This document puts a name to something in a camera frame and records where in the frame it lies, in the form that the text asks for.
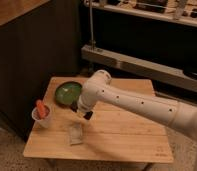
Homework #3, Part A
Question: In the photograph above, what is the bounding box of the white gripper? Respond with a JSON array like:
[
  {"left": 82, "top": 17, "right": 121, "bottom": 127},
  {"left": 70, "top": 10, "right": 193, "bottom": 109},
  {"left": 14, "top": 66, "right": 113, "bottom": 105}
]
[{"left": 70, "top": 101, "right": 90, "bottom": 118}]

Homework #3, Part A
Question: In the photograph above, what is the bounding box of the dark eraser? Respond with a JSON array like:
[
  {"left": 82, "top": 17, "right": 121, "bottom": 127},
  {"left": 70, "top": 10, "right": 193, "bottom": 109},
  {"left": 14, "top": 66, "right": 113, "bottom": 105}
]
[{"left": 84, "top": 111, "right": 93, "bottom": 120}]

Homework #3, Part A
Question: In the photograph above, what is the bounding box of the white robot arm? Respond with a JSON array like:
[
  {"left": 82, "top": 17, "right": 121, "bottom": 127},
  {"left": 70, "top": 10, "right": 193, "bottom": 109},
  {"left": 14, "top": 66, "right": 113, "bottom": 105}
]
[{"left": 71, "top": 70, "right": 197, "bottom": 171}]

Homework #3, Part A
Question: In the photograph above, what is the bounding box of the white sponge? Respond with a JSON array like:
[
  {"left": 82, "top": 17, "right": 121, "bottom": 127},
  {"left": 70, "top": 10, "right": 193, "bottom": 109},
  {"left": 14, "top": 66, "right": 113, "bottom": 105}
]
[{"left": 69, "top": 124, "right": 83, "bottom": 145}]

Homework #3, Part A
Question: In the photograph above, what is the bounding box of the green round plate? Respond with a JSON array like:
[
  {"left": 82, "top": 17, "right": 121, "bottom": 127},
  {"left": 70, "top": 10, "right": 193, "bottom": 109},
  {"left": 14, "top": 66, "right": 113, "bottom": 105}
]
[{"left": 54, "top": 81, "right": 82, "bottom": 106}]

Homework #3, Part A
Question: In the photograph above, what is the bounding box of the orange carrot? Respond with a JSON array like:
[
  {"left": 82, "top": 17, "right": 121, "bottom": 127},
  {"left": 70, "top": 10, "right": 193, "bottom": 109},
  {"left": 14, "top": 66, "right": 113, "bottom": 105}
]
[{"left": 36, "top": 100, "right": 47, "bottom": 119}]

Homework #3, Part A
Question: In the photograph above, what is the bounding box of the white paper cup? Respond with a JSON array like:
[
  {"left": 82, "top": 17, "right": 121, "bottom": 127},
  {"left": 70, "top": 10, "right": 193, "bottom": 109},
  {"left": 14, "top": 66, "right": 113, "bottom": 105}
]
[{"left": 31, "top": 106, "right": 51, "bottom": 128}]

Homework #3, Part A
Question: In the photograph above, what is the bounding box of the wooden table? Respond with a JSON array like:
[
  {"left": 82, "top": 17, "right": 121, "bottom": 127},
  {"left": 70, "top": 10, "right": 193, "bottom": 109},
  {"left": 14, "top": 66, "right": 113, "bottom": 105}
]
[{"left": 23, "top": 77, "right": 173, "bottom": 163}]

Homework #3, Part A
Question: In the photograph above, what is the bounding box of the dark wooden cabinet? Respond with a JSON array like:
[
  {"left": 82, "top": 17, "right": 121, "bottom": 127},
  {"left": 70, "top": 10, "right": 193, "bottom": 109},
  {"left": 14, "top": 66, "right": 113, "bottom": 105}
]
[{"left": 0, "top": 0, "right": 80, "bottom": 140}]

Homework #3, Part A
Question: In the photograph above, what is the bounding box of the metal shelf rack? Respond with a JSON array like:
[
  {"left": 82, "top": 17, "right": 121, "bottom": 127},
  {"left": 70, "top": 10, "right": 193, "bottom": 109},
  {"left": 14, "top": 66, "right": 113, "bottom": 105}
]
[{"left": 81, "top": 0, "right": 197, "bottom": 93}]

